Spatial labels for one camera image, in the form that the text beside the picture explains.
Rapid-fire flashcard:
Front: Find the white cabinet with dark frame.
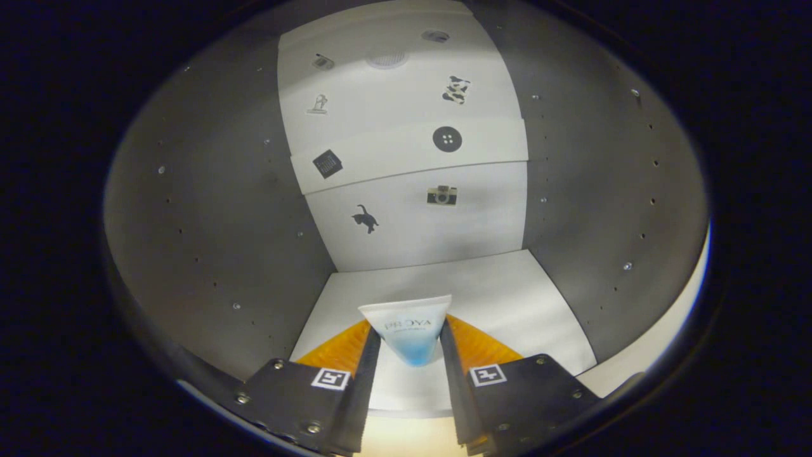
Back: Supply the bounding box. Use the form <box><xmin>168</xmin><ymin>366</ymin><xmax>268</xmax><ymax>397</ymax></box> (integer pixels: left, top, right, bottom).
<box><xmin>103</xmin><ymin>0</ymin><xmax>710</xmax><ymax>420</ymax></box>

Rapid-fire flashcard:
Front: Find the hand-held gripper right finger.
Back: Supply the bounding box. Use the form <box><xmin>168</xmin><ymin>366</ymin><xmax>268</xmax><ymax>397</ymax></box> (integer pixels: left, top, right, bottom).
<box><xmin>439</xmin><ymin>315</ymin><xmax>601</xmax><ymax>457</ymax></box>

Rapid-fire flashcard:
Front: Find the white and blue tube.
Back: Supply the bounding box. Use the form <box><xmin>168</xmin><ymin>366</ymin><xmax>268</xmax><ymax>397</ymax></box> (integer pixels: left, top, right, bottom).
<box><xmin>357</xmin><ymin>294</ymin><xmax>453</xmax><ymax>368</ymax></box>

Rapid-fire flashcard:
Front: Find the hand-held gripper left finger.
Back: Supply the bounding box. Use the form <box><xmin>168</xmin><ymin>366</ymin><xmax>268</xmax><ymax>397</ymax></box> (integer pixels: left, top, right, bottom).
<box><xmin>235</xmin><ymin>317</ymin><xmax>383</xmax><ymax>456</ymax></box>

